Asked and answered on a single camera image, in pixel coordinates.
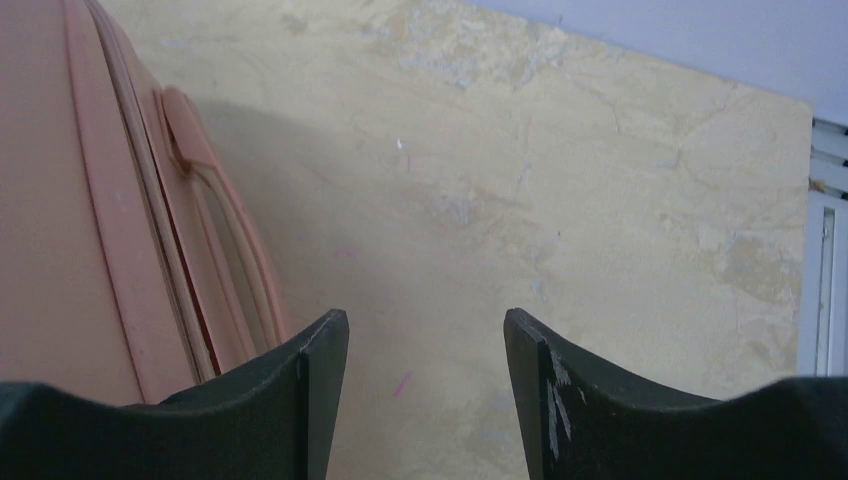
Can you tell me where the pink suitcase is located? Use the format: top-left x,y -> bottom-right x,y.
1,1 -> 290,405

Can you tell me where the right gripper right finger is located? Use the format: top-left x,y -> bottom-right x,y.
504,308 -> 847,479

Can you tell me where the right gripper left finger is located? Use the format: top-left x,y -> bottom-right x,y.
1,309 -> 349,479

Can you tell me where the aluminium rail frame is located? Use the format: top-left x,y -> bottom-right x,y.
796,118 -> 847,376

